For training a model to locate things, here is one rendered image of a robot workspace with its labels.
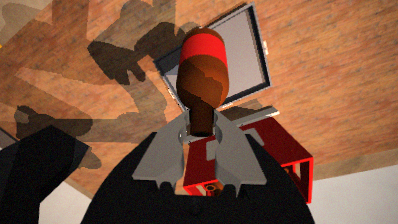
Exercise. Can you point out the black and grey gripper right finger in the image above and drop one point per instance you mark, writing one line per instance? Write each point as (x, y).
(241, 161)

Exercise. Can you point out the dark red open crate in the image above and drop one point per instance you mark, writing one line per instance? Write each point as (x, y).
(200, 168)

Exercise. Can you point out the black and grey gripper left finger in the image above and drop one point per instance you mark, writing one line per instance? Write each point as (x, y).
(158, 158)

